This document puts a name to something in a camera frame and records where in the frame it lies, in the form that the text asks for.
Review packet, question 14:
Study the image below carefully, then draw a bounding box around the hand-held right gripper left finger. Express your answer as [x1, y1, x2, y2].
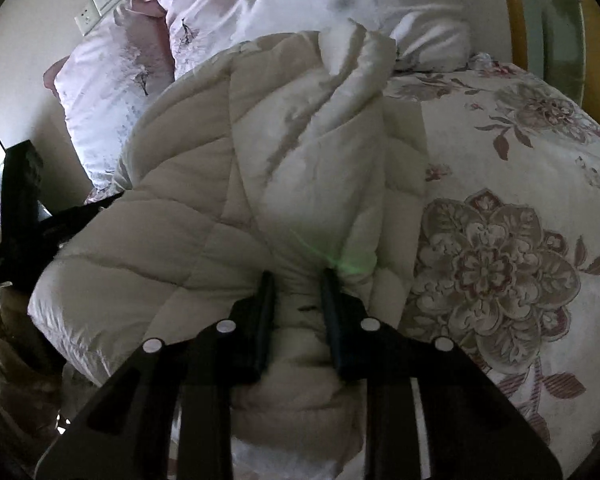
[35, 270, 277, 480]

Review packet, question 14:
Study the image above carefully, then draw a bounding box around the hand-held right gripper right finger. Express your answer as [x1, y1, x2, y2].
[320, 267, 563, 480]

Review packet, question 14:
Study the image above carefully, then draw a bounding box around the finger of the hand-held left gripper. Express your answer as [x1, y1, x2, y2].
[44, 191, 126, 251]

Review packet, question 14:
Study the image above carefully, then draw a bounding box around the beige quilted comforter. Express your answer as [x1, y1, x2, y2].
[27, 30, 431, 480]

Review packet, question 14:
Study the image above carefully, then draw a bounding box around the lavender print pillow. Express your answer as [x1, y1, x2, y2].
[42, 0, 178, 203]

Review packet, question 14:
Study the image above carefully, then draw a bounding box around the dark cloth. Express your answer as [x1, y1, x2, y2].
[0, 287, 68, 461]

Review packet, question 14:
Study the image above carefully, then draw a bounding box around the floral bedspread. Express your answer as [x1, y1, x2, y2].
[362, 52, 600, 478]

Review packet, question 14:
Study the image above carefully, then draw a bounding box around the tree print pillow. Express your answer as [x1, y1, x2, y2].
[147, 0, 473, 83]

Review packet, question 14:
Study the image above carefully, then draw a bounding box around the wooden glass-door cabinet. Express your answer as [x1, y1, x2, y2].
[497, 0, 600, 140]

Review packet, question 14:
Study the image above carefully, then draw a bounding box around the white wall socket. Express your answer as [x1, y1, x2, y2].
[74, 2, 104, 37]

